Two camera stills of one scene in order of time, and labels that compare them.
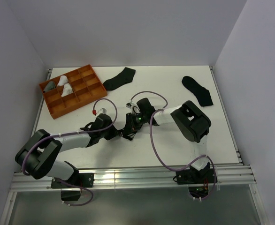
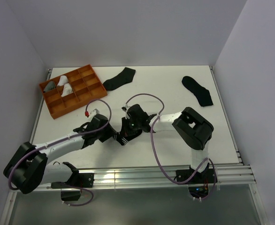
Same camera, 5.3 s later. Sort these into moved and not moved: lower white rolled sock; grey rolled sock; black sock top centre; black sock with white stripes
Moved: black sock with white stripes
Not moved: grey rolled sock; black sock top centre; lower white rolled sock
